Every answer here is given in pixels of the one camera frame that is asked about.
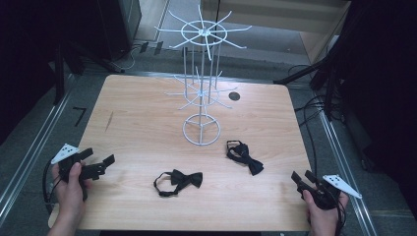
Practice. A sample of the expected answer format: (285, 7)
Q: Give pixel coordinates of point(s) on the person's left hand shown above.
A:
(70, 195)

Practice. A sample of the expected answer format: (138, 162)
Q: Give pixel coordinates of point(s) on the black power plugs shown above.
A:
(151, 47)

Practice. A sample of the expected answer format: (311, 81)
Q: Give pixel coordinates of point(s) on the black round table grommet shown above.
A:
(234, 96)

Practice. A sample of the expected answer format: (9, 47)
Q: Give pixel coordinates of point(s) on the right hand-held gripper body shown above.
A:
(324, 196)

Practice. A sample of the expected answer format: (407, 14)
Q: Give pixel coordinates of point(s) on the metal floor rail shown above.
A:
(347, 177)
(29, 157)

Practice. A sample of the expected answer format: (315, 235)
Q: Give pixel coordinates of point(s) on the light wooden furniture panel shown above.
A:
(278, 13)

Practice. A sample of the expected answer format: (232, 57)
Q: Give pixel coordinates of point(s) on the black bow tie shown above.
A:
(244, 155)
(185, 179)

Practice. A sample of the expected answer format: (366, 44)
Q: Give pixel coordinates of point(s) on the person's right hand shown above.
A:
(323, 218)

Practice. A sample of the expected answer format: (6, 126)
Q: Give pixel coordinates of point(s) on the dark cabinet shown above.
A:
(119, 26)

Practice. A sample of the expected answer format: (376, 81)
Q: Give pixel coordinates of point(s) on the black stand legs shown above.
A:
(60, 75)
(327, 85)

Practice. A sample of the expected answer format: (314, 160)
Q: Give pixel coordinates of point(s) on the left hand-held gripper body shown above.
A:
(92, 171)

